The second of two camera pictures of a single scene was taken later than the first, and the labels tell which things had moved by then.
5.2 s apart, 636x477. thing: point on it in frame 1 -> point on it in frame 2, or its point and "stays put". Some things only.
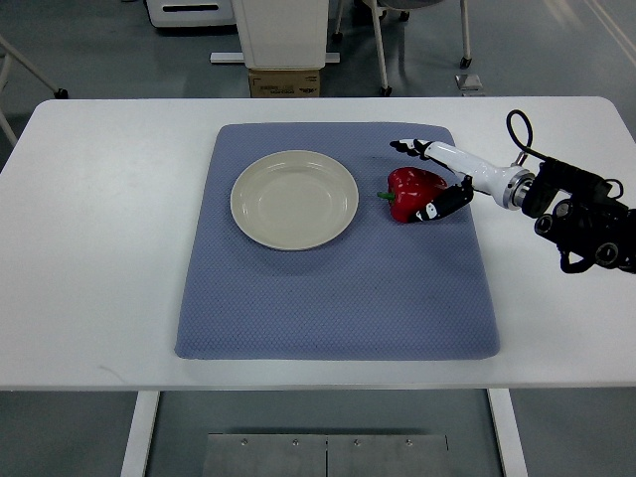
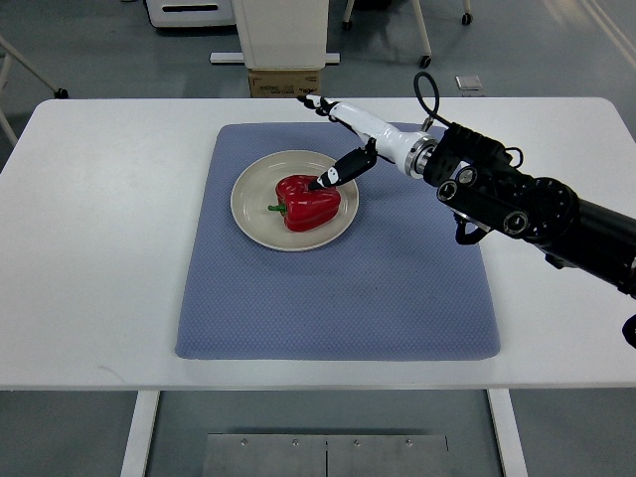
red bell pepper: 408,190 -> 303,208
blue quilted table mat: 384,289 stays put
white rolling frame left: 59,92 stays put
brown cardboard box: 284,82 stays put
